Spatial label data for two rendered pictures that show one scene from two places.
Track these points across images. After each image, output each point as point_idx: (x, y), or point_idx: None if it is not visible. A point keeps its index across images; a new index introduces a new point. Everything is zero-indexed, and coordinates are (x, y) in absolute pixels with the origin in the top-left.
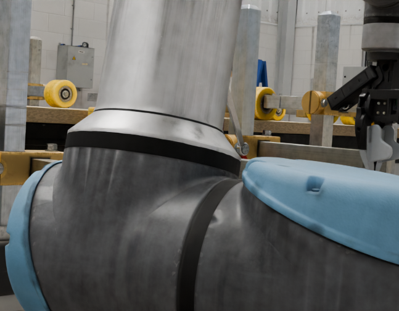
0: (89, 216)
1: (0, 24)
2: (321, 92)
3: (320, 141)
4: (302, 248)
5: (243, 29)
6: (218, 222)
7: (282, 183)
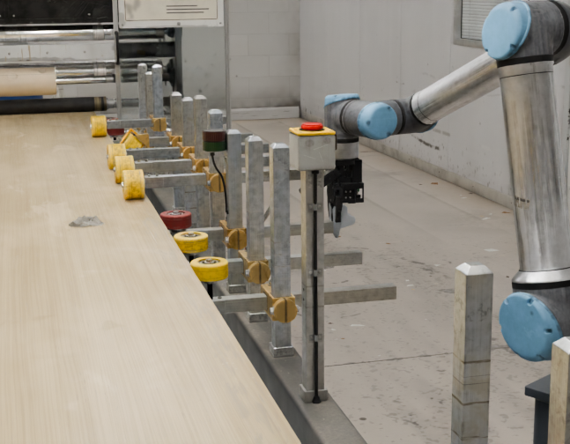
0: None
1: (277, 210)
2: (223, 174)
3: (224, 210)
4: None
5: (237, 150)
6: None
7: None
